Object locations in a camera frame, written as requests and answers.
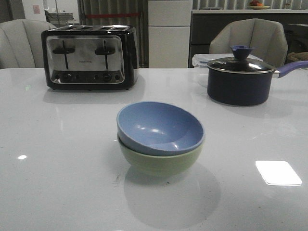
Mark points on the fruit bowl on counter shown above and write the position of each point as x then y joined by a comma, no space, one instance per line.
257,5

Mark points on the dark blue saucepan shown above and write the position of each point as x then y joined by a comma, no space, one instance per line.
245,89

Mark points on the glass pot lid blue knob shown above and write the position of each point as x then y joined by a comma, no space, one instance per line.
240,63

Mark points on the black chrome four-slot toaster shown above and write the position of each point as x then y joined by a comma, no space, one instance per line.
90,57

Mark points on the beige chair right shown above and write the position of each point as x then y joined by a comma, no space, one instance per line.
267,37

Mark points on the metal rack cart background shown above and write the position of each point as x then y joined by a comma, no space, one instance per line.
61,12

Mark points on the brown basket right edge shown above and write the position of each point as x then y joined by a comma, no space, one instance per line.
295,57

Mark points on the dark kitchen counter cabinet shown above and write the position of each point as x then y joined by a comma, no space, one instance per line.
206,25

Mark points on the beige chair left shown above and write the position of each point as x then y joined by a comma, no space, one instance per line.
20,43

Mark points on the white refrigerator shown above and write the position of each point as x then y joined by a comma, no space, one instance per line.
169,33

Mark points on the clear plastic food container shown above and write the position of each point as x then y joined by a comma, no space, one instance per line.
201,60

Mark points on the beige chair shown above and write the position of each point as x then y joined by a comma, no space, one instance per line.
20,43
267,37

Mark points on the green bowl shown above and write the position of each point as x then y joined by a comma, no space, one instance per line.
160,166

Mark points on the blue bowl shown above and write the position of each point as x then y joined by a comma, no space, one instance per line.
159,129

